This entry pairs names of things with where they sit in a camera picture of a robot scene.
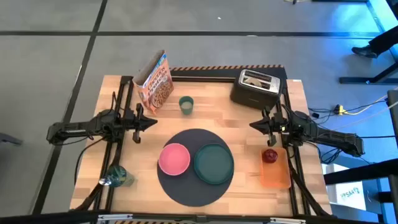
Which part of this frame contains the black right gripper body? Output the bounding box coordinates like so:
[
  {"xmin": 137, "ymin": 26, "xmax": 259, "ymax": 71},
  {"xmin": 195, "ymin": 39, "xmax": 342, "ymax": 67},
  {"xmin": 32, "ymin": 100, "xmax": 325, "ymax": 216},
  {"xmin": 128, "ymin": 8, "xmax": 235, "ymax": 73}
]
[{"xmin": 262, "ymin": 106, "xmax": 289, "ymax": 147}]

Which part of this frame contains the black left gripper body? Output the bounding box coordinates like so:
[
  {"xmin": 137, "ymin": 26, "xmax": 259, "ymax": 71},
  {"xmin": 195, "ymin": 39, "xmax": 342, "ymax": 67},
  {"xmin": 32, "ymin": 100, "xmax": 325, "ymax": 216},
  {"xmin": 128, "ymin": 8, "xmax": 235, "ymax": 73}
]
[{"xmin": 123, "ymin": 103, "xmax": 147, "ymax": 144}]

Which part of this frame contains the orange Cheerios cereal box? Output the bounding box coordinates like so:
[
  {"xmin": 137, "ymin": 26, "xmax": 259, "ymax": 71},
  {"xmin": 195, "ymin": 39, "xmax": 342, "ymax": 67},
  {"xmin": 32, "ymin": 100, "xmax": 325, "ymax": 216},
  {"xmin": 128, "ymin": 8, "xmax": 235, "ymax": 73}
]
[{"xmin": 132, "ymin": 49, "xmax": 174, "ymax": 115}]

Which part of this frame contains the small green cup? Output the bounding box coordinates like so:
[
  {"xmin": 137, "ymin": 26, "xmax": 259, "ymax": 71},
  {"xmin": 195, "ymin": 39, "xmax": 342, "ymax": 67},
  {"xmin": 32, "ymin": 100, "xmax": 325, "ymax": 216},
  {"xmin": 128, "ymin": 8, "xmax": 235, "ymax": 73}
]
[{"xmin": 178, "ymin": 95, "xmax": 195, "ymax": 116}]

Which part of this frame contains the toasted bagel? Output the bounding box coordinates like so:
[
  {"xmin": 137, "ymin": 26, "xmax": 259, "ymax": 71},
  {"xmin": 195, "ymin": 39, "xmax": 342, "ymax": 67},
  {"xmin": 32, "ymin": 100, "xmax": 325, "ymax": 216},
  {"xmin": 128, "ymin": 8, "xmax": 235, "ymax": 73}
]
[{"xmin": 243, "ymin": 77, "xmax": 264, "ymax": 87}]

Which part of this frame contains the pink bowl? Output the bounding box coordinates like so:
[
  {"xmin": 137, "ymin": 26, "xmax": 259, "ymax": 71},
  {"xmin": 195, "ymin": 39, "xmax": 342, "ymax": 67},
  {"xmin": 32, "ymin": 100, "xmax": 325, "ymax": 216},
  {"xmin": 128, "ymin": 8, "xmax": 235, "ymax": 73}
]
[{"xmin": 158, "ymin": 142, "xmax": 192, "ymax": 177}]

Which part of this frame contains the orange plastic tray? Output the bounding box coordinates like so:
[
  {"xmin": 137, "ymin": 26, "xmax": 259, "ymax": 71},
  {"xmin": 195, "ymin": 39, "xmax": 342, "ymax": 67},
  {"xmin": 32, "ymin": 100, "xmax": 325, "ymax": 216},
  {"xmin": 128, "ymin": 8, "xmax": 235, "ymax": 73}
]
[{"xmin": 259, "ymin": 147, "xmax": 292, "ymax": 189}]

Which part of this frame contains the teal faceted glass tumbler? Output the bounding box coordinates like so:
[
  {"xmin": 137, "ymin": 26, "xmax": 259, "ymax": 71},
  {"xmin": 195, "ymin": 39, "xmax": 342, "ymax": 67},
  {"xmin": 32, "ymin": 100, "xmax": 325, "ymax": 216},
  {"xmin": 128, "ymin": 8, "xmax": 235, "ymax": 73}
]
[{"xmin": 106, "ymin": 164, "xmax": 136, "ymax": 189}]

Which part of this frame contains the black and silver toaster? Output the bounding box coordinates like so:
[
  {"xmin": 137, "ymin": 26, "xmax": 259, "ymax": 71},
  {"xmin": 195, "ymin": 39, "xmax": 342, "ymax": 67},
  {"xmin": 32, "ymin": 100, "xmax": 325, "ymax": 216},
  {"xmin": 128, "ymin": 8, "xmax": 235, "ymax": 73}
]
[{"xmin": 229, "ymin": 68, "xmax": 284, "ymax": 111}]

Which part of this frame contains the dark green plate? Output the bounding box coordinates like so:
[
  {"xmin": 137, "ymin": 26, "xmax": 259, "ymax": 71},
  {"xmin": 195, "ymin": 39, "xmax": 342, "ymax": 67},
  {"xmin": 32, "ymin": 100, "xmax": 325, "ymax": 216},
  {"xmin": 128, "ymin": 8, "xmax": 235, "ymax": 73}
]
[{"xmin": 193, "ymin": 142, "xmax": 235, "ymax": 185}]

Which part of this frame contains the black orange hazard striped panel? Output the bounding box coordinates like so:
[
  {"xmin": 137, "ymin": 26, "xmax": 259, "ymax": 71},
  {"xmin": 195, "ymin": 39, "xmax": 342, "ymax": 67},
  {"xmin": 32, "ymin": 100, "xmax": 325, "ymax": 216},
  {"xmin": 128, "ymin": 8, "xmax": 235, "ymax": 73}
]
[{"xmin": 169, "ymin": 64, "xmax": 289, "ymax": 83}]

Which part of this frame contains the round black placemat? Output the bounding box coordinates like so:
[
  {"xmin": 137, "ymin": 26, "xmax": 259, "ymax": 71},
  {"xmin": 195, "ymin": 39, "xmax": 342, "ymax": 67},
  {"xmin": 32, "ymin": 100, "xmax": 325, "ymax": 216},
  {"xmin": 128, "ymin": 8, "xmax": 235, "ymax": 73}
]
[{"xmin": 156, "ymin": 128, "xmax": 234, "ymax": 208}]

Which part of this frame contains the black desk foot bar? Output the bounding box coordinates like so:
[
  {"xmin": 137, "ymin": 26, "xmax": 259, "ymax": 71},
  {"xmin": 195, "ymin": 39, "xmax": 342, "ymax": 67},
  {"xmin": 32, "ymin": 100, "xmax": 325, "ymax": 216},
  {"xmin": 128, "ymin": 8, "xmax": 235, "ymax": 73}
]
[{"xmin": 338, "ymin": 62, "xmax": 398, "ymax": 85}]

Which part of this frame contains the black orange hazard tape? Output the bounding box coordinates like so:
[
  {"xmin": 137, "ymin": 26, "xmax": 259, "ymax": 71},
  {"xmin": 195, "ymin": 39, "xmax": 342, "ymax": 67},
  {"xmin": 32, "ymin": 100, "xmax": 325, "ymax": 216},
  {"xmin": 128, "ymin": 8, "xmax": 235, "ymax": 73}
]
[{"xmin": 114, "ymin": 220, "xmax": 195, "ymax": 224}]

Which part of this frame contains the white labelled box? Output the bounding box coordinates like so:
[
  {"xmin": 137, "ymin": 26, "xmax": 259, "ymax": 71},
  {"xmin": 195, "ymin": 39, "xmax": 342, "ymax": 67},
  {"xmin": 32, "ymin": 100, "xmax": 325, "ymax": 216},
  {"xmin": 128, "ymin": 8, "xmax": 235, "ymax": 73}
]
[{"xmin": 335, "ymin": 181, "xmax": 367, "ymax": 212}]

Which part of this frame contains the person's shoe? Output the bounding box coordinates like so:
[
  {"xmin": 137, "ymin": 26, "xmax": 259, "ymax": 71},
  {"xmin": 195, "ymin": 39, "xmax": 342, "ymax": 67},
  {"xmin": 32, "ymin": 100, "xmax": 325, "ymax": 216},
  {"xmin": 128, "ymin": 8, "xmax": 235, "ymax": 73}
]
[{"xmin": 351, "ymin": 45, "xmax": 379, "ymax": 59}]

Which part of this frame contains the grey chair foot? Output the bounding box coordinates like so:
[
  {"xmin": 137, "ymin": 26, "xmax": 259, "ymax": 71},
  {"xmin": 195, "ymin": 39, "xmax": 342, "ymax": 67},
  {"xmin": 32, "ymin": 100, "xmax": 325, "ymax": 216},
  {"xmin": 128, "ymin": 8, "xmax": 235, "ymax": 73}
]
[{"xmin": 0, "ymin": 132, "xmax": 24, "ymax": 147}]

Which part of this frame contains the person's leg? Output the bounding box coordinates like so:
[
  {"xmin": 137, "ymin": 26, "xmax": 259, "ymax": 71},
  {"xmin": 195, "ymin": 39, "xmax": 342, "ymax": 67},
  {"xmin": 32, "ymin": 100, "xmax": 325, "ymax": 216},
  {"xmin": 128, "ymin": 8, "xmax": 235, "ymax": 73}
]
[{"xmin": 369, "ymin": 26, "xmax": 398, "ymax": 56}]

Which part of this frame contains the black metal table frame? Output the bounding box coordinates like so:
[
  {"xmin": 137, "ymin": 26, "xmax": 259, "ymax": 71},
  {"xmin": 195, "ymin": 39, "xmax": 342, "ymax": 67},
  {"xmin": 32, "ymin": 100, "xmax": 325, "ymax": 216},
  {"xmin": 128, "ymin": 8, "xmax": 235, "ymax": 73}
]
[{"xmin": 70, "ymin": 74, "xmax": 335, "ymax": 224}]

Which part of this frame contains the looped black cable bundle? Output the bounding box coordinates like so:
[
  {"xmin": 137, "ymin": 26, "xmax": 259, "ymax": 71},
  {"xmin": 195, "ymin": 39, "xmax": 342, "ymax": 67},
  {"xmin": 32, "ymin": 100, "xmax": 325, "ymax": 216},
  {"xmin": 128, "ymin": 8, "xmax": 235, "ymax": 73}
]
[{"xmin": 320, "ymin": 146, "xmax": 343, "ymax": 165}]

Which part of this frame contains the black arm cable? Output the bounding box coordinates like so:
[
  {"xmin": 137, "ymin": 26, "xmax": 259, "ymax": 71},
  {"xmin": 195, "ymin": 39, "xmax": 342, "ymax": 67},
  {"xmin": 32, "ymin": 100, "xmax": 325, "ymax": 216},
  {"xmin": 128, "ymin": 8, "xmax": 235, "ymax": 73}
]
[{"xmin": 73, "ymin": 136, "xmax": 105, "ymax": 186}]

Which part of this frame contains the silver metal bracket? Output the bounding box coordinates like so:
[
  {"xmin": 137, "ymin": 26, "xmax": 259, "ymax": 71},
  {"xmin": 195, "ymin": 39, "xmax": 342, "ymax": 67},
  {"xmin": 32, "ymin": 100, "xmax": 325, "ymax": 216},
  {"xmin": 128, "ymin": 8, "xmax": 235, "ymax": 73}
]
[
  {"xmin": 269, "ymin": 217, "xmax": 307, "ymax": 224},
  {"xmin": 97, "ymin": 213, "xmax": 134, "ymax": 222}
]

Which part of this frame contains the black desk frame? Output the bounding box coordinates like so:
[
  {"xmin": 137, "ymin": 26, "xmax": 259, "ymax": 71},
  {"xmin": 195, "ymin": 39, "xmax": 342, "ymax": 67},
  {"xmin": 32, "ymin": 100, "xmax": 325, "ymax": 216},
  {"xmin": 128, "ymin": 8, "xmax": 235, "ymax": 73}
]
[{"xmin": 323, "ymin": 157, "xmax": 398, "ymax": 224}]

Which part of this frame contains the straight black floor cable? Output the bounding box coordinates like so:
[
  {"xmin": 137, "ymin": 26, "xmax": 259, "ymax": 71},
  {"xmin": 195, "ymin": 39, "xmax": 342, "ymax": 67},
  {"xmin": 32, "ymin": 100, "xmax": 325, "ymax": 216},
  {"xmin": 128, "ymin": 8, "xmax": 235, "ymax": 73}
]
[{"xmin": 357, "ymin": 134, "xmax": 397, "ymax": 140}]

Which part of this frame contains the grey metal post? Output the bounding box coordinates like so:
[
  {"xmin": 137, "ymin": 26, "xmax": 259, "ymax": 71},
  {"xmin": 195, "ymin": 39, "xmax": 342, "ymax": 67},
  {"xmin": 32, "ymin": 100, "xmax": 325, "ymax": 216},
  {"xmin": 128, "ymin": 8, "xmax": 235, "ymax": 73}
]
[{"xmin": 387, "ymin": 89, "xmax": 398, "ymax": 147}]

